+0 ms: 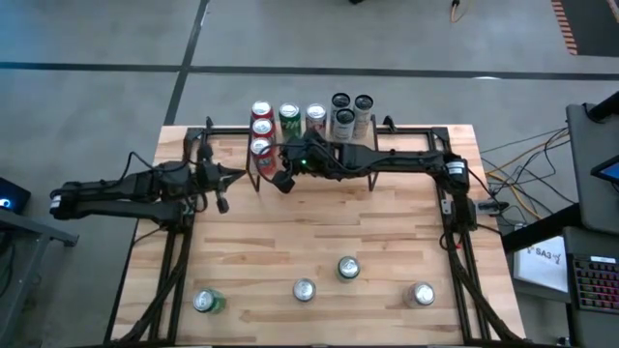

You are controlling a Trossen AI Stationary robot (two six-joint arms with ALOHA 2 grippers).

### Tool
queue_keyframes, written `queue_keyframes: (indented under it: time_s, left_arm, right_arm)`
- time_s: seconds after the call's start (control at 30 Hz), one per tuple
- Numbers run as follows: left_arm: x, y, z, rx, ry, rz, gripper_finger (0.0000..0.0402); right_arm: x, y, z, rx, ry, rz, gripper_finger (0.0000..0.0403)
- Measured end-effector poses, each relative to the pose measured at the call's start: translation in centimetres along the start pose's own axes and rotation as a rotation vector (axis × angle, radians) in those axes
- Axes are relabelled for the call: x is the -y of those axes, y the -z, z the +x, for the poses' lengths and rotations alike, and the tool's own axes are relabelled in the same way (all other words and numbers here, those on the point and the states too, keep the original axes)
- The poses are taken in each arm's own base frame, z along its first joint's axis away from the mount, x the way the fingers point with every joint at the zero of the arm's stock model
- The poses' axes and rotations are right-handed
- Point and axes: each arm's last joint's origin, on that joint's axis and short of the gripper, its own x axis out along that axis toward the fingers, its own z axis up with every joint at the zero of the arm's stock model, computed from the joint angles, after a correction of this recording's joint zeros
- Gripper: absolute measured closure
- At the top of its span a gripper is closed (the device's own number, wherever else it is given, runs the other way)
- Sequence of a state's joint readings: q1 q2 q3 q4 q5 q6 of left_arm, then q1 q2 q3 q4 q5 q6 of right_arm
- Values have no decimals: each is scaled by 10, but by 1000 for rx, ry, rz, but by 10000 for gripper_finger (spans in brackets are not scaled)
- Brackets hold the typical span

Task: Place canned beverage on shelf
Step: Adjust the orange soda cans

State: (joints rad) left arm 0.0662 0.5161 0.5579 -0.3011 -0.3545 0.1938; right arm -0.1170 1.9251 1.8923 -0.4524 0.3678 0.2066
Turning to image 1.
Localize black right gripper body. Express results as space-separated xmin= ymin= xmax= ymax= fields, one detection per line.
xmin=271 ymin=130 xmax=345 ymax=194

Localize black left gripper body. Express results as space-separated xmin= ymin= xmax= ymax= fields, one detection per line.
xmin=195 ymin=142 xmax=230 ymax=215

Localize red Fanta strawberry can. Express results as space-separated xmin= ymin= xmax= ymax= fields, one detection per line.
xmin=250 ymin=136 xmax=278 ymax=175
xmin=250 ymin=100 xmax=276 ymax=122
xmin=251 ymin=118 xmax=276 ymax=139

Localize green Sprite can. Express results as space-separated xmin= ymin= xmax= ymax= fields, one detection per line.
xmin=336 ymin=255 xmax=362 ymax=284
xmin=192 ymin=287 xmax=227 ymax=315
xmin=278 ymin=101 xmax=303 ymax=142

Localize silver Diet Coke can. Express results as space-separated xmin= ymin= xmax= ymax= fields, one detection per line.
xmin=291 ymin=277 xmax=317 ymax=305
xmin=305 ymin=102 xmax=329 ymax=140
xmin=404 ymin=281 xmax=436 ymax=309

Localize slim Celsius Arctic Vibe can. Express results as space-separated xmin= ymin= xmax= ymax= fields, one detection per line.
xmin=333 ymin=107 xmax=357 ymax=143
xmin=352 ymin=94 xmax=375 ymax=140
xmin=330 ymin=92 xmax=352 ymax=112

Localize wooden shelf black metal legs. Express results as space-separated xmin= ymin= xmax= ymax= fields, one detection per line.
xmin=245 ymin=114 xmax=382 ymax=193

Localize grey metal side table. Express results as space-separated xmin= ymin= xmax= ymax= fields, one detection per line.
xmin=0 ymin=207 xmax=80 ymax=348

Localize black device with blue light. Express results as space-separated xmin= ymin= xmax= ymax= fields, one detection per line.
xmin=0 ymin=177 xmax=32 ymax=217

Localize black desk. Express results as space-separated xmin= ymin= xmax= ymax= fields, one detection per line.
xmin=501 ymin=202 xmax=619 ymax=348

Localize white paper sign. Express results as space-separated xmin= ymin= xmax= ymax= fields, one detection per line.
xmin=512 ymin=237 xmax=571 ymax=294

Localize grey desk panel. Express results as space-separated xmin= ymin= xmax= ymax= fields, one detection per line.
xmin=565 ymin=102 xmax=619 ymax=237

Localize tablet with blue screen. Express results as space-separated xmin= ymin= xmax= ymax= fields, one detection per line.
xmin=589 ymin=154 xmax=619 ymax=185

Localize black mat orange striped edge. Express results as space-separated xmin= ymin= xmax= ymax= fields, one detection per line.
xmin=549 ymin=0 xmax=619 ymax=57

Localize backlit black keyboard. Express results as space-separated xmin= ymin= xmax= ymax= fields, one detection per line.
xmin=569 ymin=253 xmax=619 ymax=314

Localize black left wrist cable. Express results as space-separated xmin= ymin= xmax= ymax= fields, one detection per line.
xmin=124 ymin=151 xmax=210 ymax=215

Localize black aluminium frame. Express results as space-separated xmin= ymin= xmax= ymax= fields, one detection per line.
xmin=103 ymin=114 xmax=528 ymax=347

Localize black cable connector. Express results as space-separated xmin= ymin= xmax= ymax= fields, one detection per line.
xmin=476 ymin=198 xmax=510 ymax=215

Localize yellow floor cable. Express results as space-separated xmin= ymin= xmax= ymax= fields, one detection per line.
xmin=483 ymin=138 xmax=570 ymax=221

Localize black floor cable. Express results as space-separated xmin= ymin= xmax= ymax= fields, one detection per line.
xmin=478 ymin=126 xmax=572 ymax=204

